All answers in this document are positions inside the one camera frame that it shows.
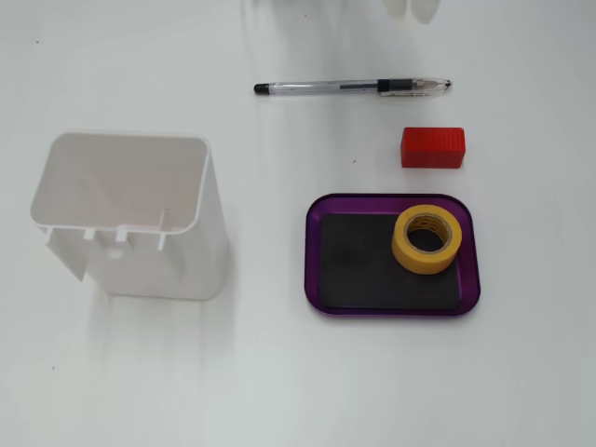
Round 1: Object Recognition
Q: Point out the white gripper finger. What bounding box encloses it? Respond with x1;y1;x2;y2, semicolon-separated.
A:
411;0;441;25
382;0;412;20

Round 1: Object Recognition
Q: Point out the clear ballpoint pen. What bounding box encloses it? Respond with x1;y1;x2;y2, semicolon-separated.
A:
252;75;454;100

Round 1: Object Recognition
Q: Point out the red textured block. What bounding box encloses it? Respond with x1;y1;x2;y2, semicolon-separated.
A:
400;126;467;170

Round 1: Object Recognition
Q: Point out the yellow masking tape roll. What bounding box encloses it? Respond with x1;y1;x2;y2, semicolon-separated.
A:
389;203;464;277

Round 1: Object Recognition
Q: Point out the white plastic box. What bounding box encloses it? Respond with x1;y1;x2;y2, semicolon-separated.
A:
28;130;231;303

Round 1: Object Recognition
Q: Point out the purple metal tray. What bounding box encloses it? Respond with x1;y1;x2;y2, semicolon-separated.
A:
302;192;482;320

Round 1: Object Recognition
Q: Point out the black tray mat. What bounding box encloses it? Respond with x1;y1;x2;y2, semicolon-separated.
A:
317;210;463;311

